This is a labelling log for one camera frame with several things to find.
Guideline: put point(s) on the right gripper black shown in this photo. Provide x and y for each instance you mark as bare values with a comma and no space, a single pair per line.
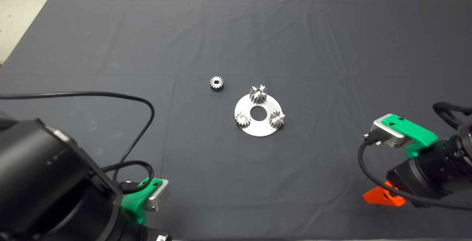
416,180

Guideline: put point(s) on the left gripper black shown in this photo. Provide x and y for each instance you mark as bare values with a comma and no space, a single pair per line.
147,234

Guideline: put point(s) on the large steel bevel gear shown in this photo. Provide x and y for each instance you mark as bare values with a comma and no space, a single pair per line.
258,94

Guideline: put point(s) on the small steel gear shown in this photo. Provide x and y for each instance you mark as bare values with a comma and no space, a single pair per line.
212,80
240,120
276,121

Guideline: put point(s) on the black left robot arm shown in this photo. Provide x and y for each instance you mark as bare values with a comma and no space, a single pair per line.
37,167

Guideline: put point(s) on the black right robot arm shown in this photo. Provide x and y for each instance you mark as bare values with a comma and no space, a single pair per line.
461,159

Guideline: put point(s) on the small steel gear on pin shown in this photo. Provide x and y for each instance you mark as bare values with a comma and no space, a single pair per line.
240,120
276,121

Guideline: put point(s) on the round metal plate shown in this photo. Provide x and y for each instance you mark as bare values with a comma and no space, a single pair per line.
258,128

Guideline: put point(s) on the dark grey table cloth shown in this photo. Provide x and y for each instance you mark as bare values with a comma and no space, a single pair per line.
221,30

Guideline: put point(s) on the left wrist green camera mount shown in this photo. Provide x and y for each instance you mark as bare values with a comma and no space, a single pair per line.
132,204

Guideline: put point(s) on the wrist green camera mount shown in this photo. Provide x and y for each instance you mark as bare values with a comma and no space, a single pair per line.
416,132
132,204

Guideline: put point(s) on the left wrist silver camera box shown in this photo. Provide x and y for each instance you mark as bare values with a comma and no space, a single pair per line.
158,196

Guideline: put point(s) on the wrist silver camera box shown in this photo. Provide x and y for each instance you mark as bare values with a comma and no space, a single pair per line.
387,132
158,196

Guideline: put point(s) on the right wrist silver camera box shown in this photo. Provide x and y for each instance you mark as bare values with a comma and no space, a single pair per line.
387,132

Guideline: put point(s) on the right wrist green camera mount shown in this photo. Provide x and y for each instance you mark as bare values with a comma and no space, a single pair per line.
416,132

